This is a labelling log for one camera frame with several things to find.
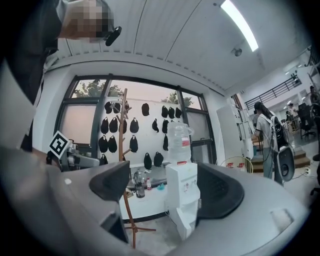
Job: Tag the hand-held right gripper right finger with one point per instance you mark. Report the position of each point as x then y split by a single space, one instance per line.
217 192

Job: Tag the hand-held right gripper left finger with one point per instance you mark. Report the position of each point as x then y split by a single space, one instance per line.
110 182

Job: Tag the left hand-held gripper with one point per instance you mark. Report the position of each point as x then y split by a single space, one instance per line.
60 145

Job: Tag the white water dispenser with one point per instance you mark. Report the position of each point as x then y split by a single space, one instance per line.
181 190

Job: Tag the white cabinet door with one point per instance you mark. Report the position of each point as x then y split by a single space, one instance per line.
186 225

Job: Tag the tall white cabinet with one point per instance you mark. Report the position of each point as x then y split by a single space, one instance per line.
228 130

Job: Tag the clear water jug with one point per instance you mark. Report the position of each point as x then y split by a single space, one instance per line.
178 142

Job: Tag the dark drinking bottle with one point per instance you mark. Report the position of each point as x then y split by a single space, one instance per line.
140 191

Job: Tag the red-capped small bottle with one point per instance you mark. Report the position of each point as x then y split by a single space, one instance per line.
149 185

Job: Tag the white table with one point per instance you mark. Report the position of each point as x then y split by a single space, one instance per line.
145 207

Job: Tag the teal object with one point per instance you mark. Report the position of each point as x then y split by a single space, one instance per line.
161 187

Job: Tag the wooden coat rack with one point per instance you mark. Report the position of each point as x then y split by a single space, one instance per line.
121 130

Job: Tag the black-framed window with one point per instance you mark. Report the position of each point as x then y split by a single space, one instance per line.
99 100

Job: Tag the group of black caps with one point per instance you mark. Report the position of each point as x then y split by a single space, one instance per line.
134 125

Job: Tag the white power strip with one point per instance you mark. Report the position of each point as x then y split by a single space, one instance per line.
307 171

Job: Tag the person's dark shirt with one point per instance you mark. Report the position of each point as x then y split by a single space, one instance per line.
32 50

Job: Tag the black office chair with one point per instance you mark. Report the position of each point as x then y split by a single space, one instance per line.
305 120

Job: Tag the black metal railing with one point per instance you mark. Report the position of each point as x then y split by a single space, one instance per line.
275 92

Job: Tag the round ceiling fixture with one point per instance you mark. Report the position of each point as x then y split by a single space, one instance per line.
236 51

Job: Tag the long ceiling light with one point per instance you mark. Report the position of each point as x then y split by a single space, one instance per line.
240 23

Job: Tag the black head-worn camera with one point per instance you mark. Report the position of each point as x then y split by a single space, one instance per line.
113 36

